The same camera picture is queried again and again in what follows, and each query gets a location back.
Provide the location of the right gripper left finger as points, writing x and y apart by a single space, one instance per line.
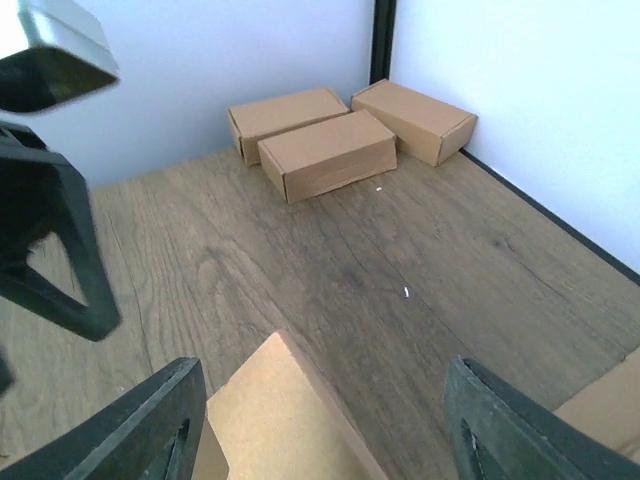
150 432

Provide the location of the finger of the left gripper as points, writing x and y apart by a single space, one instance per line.
42 193

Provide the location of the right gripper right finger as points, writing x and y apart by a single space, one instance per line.
497 432

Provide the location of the cardboard box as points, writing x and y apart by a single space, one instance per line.
259 120
276 419
426 128
328 155

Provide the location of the folded cardboard box back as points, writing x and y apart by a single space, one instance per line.
426 128

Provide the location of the stack of flat cardboard sheets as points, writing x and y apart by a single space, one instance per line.
608 409

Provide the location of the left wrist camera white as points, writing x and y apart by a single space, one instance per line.
52 53

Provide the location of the black aluminium frame rail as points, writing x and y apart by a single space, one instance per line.
614 262

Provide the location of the left black corner post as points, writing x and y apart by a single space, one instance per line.
382 40

